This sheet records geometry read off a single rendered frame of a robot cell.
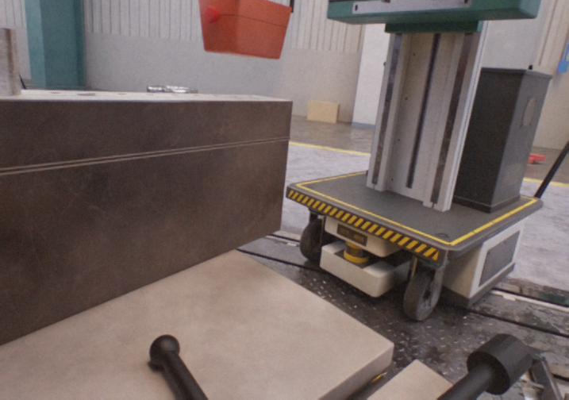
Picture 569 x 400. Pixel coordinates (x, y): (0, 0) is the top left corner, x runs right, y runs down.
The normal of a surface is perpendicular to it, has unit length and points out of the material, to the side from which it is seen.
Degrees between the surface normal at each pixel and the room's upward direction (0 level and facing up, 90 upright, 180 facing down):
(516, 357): 40
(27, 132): 90
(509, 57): 90
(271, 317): 0
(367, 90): 90
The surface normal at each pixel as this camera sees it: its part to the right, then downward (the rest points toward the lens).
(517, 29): -0.34, 0.22
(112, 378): 0.09, -0.96
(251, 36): 0.76, 0.35
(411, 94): -0.73, 0.11
